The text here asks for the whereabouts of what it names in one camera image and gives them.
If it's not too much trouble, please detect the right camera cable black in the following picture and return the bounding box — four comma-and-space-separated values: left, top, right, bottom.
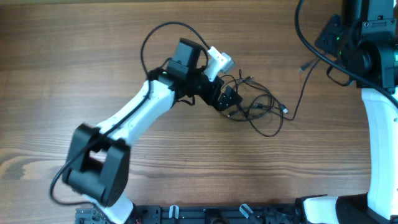
294, 0, 397, 107

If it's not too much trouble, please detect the left camera cable black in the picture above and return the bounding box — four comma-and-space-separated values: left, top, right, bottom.
49, 21, 212, 207

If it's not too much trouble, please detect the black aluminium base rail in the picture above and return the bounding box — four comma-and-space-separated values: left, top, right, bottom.
74, 203, 305, 224

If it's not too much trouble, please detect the camera cable black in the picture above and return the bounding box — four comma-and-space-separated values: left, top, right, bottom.
294, 0, 397, 107
49, 21, 212, 207

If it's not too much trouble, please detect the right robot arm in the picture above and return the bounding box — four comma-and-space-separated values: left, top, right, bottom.
297, 0, 397, 223

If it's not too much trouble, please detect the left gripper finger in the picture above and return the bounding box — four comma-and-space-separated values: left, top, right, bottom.
217, 93, 233, 111
223, 86, 243, 105

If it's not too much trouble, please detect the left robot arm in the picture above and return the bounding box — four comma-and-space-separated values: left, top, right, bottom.
61, 38, 242, 223

